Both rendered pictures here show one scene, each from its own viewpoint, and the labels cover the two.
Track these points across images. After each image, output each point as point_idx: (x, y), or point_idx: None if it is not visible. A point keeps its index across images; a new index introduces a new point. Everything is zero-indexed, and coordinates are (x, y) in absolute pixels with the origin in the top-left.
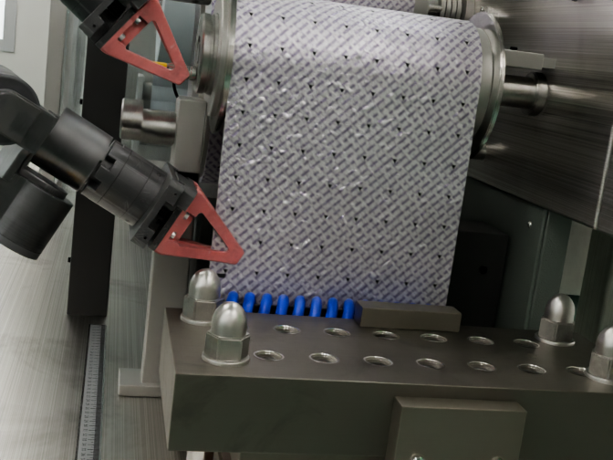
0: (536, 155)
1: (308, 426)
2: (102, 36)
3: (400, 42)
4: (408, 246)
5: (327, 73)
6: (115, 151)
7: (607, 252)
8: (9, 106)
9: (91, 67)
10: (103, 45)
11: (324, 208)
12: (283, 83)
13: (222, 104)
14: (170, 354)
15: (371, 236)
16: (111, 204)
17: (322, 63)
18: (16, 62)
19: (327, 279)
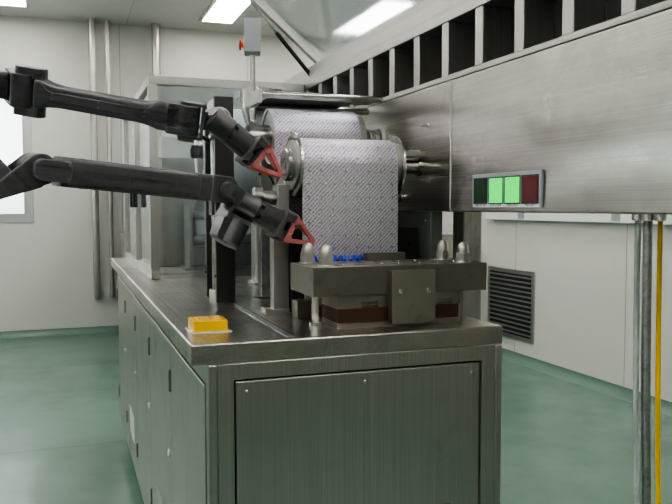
0: (423, 191)
1: (360, 284)
2: (251, 161)
3: (364, 150)
4: (379, 231)
5: (338, 165)
6: (264, 203)
7: (461, 235)
8: (231, 187)
9: None
10: (252, 164)
11: (344, 219)
12: (322, 171)
13: (300, 181)
14: (304, 269)
15: (364, 229)
16: (265, 224)
17: (336, 161)
18: (36, 229)
19: (349, 248)
